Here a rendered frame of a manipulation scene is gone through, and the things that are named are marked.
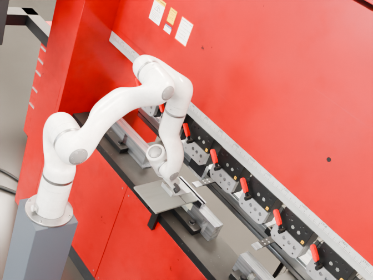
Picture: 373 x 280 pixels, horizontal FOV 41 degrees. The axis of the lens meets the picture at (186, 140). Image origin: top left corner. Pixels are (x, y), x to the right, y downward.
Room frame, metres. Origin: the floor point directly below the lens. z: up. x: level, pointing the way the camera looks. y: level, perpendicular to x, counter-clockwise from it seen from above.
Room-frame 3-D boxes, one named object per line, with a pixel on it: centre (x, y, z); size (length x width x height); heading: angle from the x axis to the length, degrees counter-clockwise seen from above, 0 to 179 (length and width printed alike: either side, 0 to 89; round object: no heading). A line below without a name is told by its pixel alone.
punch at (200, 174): (2.02, -0.10, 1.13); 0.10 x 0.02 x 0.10; 52
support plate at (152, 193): (1.90, -0.01, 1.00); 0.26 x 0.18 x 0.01; 142
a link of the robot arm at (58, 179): (1.52, 0.43, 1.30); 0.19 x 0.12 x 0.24; 44
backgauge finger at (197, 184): (2.15, -0.20, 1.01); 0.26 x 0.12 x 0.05; 142
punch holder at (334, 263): (1.54, -0.71, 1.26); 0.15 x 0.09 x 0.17; 52
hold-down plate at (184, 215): (1.95, -0.10, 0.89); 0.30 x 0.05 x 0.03; 52
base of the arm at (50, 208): (1.50, 0.40, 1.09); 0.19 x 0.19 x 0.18
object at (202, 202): (2.01, -0.12, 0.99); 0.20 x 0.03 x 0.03; 52
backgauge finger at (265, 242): (1.88, -0.55, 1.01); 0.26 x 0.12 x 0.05; 142
